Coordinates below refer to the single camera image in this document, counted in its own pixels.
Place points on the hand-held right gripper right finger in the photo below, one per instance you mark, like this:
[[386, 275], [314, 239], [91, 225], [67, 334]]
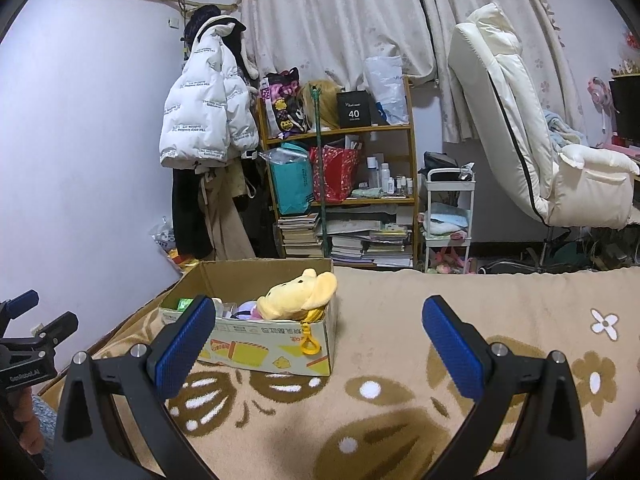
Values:
[[450, 350]]

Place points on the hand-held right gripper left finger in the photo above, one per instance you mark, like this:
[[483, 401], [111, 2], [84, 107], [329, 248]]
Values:
[[185, 350]]

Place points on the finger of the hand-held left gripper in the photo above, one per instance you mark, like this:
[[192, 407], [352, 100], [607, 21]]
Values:
[[22, 301], [57, 330]]

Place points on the green tissue pack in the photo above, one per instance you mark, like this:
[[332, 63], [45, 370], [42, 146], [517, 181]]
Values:
[[183, 304]]

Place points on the printed cardboard box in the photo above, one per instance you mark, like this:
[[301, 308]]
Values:
[[260, 345]]

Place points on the yellow bear plush toy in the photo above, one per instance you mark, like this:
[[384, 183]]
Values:
[[295, 297]]

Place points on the yellow plastic clip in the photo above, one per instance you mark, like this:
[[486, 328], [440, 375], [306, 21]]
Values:
[[310, 345]]

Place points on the person's left hand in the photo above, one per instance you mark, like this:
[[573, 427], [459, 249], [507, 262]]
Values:
[[32, 430]]

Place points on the beige floral blanket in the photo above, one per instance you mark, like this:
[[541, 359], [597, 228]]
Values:
[[400, 435]]

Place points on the white plastic bag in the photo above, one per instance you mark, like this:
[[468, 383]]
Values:
[[162, 237]]

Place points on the pile of books and magazines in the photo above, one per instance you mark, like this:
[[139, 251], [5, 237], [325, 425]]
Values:
[[375, 245]]

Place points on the light blue towel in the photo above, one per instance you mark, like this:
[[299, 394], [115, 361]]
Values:
[[447, 217]]

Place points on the black hanging garment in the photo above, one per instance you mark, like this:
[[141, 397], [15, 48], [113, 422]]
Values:
[[187, 215]]

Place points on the beige hanging coat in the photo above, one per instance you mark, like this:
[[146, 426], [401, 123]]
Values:
[[225, 220]]

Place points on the white trolley cart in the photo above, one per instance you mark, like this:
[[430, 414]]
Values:
[[432, 195]]

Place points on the stack of old books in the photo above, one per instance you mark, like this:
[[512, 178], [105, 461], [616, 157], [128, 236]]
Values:
[[300, 237]]

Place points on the row of cosmetic bottles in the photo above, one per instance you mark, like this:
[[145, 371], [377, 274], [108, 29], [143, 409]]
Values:
[[385, 175]]

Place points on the wooden bookshelf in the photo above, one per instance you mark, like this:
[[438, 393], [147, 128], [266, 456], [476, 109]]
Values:
[[410, 160]]

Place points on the teal shopping bag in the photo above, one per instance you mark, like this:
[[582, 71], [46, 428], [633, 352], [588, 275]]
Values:
[[290, 185]]

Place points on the red gift bag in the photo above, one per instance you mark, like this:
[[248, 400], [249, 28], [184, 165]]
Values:
[[335, 175]]

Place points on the green pole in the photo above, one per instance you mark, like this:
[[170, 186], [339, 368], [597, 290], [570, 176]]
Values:
[[320, 160]]

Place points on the white recliner chair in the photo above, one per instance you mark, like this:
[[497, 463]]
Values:
[[505, 125]]

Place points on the white puffer jacket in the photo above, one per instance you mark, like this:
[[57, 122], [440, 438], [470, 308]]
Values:
[[200, 105]]

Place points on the black cardboard box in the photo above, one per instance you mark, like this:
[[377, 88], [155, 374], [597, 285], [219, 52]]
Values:
[[355, 109]]

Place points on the black and pink patterned bag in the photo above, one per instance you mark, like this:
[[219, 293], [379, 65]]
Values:
[[281, 105]]

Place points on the clear plastic bag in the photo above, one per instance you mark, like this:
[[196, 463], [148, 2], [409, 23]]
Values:
[[387, 90]]

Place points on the blond wig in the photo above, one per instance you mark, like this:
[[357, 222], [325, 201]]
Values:
[[330, 102]]

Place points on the pink desk fan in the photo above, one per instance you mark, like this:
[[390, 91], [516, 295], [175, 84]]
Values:
[[597, 91]]

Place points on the black monitor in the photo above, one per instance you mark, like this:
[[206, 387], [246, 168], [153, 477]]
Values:
[[626, 100]]

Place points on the dark hanging hat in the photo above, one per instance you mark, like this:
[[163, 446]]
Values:
[[200, 20]]

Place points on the white floral curtain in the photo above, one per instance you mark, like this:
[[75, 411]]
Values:
[[340, 15]]

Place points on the white wall socket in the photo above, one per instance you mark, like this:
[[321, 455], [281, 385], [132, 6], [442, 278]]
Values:
[[174, 22]]

